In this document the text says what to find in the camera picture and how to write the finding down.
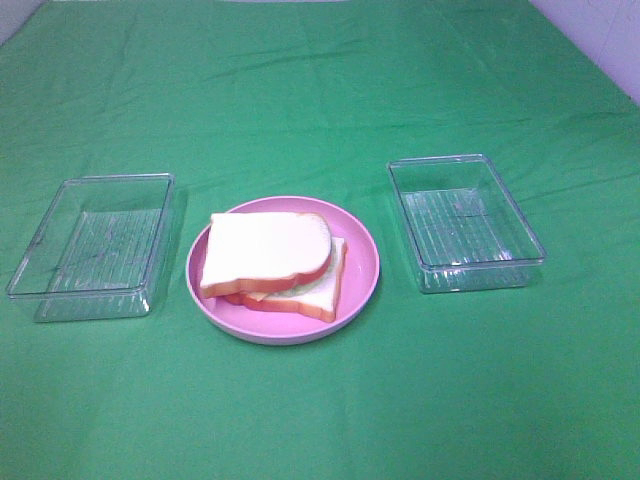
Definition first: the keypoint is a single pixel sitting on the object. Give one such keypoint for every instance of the green lettuce leaf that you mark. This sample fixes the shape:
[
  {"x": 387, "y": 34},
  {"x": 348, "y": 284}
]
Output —
[{"x": 304, "y": 287}]

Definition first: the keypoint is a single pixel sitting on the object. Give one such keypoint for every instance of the toast bread slice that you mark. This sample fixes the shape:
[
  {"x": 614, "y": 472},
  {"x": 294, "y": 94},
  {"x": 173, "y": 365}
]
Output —
[
  {"x": 319, "y": 302},
  {"x": 264, "y": 252}
]

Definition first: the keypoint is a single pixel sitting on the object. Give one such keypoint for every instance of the yellow cheese slice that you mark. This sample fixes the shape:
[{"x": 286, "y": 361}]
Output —
[{"x": 256, "y": 295}]

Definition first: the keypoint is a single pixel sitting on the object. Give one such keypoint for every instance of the pink round plate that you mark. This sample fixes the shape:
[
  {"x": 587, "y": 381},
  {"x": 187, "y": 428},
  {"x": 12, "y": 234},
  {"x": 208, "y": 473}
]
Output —
[{"x": 359, "y": 280}]

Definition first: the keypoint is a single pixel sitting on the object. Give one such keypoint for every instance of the right clear plastic container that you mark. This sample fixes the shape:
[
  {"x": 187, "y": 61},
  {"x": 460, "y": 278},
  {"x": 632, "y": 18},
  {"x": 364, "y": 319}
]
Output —
[{"x": 463, "y": 229}]

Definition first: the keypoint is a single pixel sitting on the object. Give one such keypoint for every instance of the clear plastic container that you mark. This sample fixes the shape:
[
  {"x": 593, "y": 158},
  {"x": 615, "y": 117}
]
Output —
[
  {"x": 463, "y": 229},
  {"x": 99, "y": 250}
]

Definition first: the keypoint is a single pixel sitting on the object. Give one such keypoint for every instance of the green tablecloth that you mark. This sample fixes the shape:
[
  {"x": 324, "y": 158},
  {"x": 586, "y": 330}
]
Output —
[{"x": 245, "y": 100}]

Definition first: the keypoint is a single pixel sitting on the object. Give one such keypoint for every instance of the left clear plastic container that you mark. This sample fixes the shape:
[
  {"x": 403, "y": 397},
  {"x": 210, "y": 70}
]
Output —
[{"x": 99, "y": 250}]

